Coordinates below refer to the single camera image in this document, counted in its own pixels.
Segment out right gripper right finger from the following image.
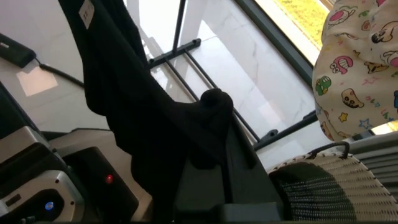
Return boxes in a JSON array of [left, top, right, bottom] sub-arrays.
[[223, 115, 284, 208]]

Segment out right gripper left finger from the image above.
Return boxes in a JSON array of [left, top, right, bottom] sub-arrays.
[[175, 161, 233, 222]]

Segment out black garment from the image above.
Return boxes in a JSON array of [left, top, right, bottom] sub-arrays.
[[57, 0, 234, 223]]

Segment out cream printed garment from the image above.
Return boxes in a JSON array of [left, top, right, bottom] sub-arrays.
[[312, 0, 398, 142]]

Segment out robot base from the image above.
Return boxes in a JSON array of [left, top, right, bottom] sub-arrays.
[[0, 80, 153, 224]]

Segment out white laundry basket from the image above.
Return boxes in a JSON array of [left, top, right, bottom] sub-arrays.
[[267, 141, 398, 222]]

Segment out black clothes rack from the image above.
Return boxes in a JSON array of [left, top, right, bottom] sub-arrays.
[[147, 0, 318, 152]]

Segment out window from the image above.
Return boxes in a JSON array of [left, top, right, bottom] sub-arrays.
[[233, 0, 336, 88]]

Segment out black power adapter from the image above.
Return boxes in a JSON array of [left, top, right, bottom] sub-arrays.
[[0, 32, 37, 68]]

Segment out black cable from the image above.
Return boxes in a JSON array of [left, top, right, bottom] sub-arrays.
[[34, 58, 85, 88]]

